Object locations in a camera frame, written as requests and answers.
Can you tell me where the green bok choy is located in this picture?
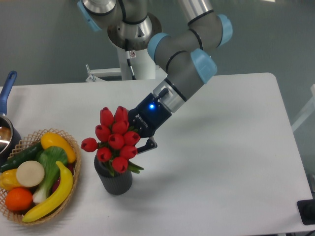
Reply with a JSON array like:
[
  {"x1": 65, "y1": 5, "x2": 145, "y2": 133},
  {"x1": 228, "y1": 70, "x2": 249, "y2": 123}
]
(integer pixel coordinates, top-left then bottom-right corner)
[{"x1": 33, "y1": 146, "x2": 68, "y2": 205}]

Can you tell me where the black device at table edge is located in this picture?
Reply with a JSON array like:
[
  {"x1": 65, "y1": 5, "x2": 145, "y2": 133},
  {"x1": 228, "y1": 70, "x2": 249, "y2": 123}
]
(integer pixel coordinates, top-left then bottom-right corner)
[{"x1": 297, "y1": 199, "x2": 315, "y2": 225}]

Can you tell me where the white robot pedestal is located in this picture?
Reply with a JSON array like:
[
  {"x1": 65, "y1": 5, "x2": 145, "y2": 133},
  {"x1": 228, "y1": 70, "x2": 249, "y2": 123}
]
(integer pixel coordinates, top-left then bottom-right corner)
[{"x1": 86, "y1": 47, "x2": 167, "y2": 82}]

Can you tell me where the red tulip bouquet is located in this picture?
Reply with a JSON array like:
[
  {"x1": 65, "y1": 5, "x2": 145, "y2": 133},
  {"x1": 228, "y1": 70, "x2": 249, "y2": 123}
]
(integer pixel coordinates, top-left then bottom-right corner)
[{"x1": 81, "y1": 106, "x2": 143, "y2": 177}]

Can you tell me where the dark grey ribbed vase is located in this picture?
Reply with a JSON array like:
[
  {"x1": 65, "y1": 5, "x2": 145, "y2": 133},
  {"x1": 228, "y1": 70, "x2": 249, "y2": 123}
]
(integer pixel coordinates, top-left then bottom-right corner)
[{"x1": 94, "y1": 157, "x2": 133, "y2": 195}]

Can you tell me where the yellow banana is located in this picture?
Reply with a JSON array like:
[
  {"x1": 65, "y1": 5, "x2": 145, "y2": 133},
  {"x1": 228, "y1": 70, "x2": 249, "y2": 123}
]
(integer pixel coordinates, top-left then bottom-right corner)
[{"x1": 22, "y1": 161, "x2": 73, "y2": 223}]

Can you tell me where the yellow bell pepper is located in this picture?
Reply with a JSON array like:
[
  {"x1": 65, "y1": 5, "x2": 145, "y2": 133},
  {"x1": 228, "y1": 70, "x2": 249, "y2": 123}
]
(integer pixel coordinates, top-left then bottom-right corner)
[{"x1": 0, "y1": 169, "x2": 22, "y2": 191}]

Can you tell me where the white frame at right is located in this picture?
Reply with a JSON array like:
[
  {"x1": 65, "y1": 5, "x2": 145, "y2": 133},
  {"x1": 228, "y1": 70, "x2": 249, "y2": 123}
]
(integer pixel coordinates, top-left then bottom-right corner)
[{"x1": 291, "y1": 84, "x2": 315, "y2": 132}]

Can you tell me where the beige round disc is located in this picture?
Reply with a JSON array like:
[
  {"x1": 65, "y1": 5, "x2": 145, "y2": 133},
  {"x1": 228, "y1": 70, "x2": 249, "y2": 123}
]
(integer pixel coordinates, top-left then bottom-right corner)
[{"x1": 16, "y1": 161, "x2": 45, "y2": 187}]

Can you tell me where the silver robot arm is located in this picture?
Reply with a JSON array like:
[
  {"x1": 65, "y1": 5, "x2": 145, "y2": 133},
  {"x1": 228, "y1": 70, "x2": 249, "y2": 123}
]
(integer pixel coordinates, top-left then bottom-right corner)
[{"x1": 77, "y1": 0, "x2": 233, "y2": 153}]

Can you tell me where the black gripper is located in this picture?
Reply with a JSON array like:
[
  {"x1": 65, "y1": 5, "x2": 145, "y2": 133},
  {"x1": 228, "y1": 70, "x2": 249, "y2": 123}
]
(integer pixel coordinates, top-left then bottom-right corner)
[{"x1": 128, "y1": 93, "x2": 172, "y2": 154}]

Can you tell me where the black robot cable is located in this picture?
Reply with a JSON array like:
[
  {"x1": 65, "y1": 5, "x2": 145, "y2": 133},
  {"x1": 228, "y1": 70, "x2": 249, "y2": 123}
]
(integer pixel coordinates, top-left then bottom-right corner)
[{"x1": 124, "y1": 38, "x2": 137, "y2": 80}]

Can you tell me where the woven wicker basket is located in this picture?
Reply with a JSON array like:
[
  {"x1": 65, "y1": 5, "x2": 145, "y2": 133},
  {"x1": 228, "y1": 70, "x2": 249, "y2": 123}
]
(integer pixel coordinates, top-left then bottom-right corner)
[{"x1": 0, "y1": 128, "x2": 81, "y2": 226}]

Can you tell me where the orange fruit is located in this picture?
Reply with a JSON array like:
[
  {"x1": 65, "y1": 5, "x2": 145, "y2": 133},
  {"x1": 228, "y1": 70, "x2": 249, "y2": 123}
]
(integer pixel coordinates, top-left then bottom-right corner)
[{"x1": 5, "y1": 187, "x2": 33, "y2": 211}]

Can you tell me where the blue handled saucepan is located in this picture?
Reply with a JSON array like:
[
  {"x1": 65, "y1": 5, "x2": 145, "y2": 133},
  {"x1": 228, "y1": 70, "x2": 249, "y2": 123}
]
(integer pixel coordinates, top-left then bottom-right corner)
[{"x1": 0, "y1": 71, "x2": 21, "y2": 165}]

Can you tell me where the dark green cucumber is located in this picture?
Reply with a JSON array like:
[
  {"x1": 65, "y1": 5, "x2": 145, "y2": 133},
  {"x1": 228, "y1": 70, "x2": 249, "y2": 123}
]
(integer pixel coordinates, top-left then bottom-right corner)
[{"x1": 0, "y1": 143, "x2": 43, "y2": 173}]

